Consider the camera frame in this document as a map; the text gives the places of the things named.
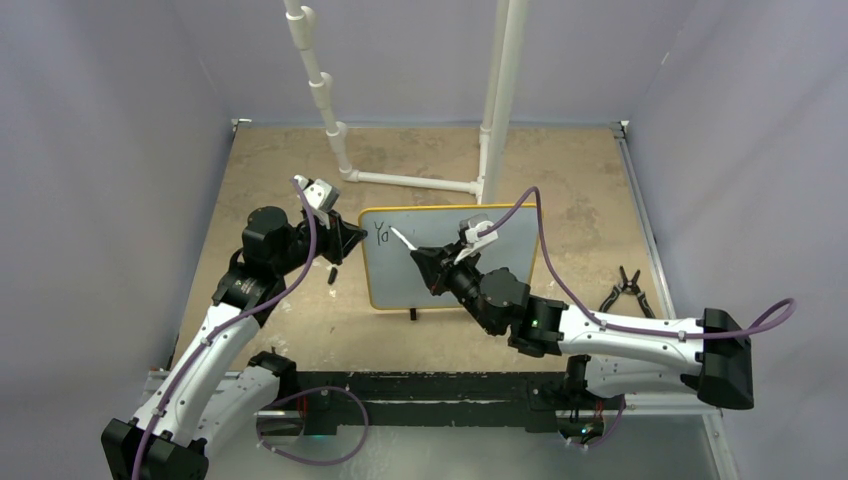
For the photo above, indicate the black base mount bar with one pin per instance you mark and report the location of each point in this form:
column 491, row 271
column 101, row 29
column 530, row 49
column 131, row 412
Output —
column 538, row 402

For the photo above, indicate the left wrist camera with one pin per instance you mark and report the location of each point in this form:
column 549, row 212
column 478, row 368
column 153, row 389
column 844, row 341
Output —
column 321, row 197

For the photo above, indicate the yellow framed whiteboard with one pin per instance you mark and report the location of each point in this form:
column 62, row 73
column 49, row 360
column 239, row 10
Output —
column 405, row 246

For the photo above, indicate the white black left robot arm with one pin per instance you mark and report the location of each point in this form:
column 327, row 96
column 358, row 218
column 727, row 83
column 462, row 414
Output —
column 197, row 409

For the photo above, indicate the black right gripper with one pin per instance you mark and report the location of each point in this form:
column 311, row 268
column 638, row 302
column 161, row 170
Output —
column 437, row 265

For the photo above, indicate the aluminium table edge rail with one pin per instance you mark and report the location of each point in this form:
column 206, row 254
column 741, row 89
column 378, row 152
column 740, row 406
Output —
column 717, row 446

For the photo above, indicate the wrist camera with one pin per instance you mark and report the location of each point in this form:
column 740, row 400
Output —
column 321, row 197
column 475, row 233

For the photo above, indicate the white whiteboard marker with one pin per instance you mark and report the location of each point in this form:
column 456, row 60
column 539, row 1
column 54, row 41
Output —
column 409, row 245

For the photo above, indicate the black pliers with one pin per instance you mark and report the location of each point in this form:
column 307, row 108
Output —
column 628, row 285

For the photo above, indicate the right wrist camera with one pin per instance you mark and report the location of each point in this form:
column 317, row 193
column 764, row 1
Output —
column 475, row 233

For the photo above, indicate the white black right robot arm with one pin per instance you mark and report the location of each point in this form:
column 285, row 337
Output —
column 708, row 356

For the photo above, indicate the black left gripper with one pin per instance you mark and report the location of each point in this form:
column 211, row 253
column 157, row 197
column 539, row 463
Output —
column 339, row 239

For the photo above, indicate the white PVC pipe frame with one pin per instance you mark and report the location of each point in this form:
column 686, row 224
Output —
column 413, row 62

